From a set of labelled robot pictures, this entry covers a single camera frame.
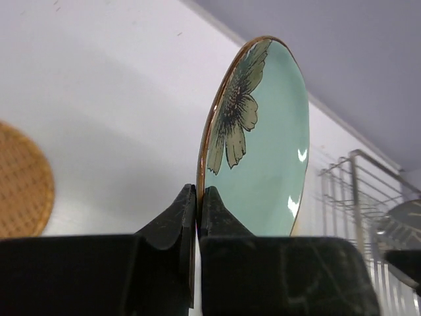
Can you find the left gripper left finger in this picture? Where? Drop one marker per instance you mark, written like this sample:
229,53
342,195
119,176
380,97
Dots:
149,272

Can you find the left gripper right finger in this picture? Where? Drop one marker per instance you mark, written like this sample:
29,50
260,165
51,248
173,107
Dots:
243,274

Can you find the metal wire dish rack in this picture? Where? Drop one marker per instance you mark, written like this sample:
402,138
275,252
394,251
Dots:
354,194

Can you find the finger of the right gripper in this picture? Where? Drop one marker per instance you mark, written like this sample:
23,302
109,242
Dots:
408,262

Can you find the teal flower plate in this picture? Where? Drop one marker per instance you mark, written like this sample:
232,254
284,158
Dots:
255,144

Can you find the grey deer pattern plate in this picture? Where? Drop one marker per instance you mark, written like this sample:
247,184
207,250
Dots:
399,228

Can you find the orange woven pattern plate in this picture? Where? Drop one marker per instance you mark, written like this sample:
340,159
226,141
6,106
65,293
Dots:
27,185

